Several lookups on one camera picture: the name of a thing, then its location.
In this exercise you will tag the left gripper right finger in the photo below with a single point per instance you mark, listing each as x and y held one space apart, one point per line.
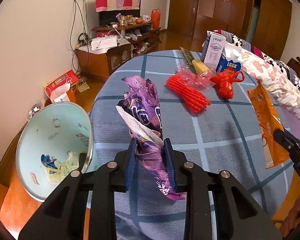
217 205

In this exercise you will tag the white box on cabinet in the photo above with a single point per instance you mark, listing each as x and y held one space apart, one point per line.
104 42

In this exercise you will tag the yellow sponge block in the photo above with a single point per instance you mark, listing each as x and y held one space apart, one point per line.
201 68

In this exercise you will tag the orange snack packet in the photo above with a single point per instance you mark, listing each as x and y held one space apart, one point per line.
269 121

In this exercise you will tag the orange plastic bag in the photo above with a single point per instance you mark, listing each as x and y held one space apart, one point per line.
155 18

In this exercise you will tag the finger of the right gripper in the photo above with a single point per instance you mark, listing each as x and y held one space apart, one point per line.
290 143

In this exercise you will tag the wooden door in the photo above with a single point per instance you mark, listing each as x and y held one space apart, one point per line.
182 17

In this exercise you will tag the white mug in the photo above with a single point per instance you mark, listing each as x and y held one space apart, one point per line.
146 18

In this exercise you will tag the heart pattern quilt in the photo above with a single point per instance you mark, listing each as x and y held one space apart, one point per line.
280 88

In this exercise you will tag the person's right hand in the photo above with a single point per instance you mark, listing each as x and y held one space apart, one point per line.
292 219

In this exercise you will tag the white tall milk carton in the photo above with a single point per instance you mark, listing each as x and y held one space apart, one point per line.
212 49

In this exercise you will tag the blue Look juice carton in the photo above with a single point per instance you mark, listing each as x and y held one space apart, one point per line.
227 64

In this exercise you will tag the light blue trash bucket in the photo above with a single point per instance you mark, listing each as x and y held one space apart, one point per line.
55 130

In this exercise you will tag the clear red-printed plastic bag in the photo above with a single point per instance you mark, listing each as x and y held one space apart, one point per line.
56 171

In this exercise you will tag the dark patterned flat packet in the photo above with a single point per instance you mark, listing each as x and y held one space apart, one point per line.
188 58

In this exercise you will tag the red cardboard box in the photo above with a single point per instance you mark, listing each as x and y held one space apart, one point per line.
63 89

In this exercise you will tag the purple snack wrapper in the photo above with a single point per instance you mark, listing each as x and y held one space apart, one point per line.
140 109

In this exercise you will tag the cow print pillow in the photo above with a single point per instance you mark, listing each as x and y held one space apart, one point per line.
281 66

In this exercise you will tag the wooden TV cabinet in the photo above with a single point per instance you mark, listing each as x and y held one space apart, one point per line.
101 63

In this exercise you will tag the red plastic bag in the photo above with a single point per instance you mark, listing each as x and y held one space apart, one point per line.
223 83

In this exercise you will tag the pink clear plastic bag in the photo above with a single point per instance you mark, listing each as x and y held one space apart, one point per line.
196 81

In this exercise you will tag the blue plaid tablecloth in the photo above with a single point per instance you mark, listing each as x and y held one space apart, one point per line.
225 136

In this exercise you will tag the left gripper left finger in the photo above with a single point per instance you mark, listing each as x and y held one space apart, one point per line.
62 215

